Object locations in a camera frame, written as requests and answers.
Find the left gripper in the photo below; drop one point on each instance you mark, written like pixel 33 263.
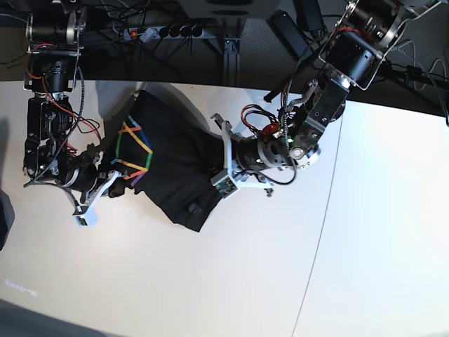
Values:
pixel 246 158

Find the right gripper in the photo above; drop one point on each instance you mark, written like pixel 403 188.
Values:
pixel 84 184

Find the dark grey T-shirt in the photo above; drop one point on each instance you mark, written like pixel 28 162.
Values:
pixel 163 154

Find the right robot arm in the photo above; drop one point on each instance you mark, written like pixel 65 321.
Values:
pixel 52 71

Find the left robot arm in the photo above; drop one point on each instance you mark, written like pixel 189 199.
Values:
pixel 352 55

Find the black object at left edge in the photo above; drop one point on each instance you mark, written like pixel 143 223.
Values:
pixel 7 217

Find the black power adapter brick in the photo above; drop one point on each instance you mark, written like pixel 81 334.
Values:
pixel 287 32

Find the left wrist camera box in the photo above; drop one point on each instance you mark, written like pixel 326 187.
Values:
pixel 224 184

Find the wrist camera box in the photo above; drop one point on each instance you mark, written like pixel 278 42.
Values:
pixel 85 216
pixel 224 184

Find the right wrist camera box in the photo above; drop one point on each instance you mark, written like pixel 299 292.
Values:
pixel 85 216

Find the aluminium frame post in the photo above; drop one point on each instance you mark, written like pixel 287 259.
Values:
pixel 231 51

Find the grey base plate at top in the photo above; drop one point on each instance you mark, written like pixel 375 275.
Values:
pixel 231 8

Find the power strip with red switch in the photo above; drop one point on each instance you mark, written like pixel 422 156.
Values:
pixel 151 33

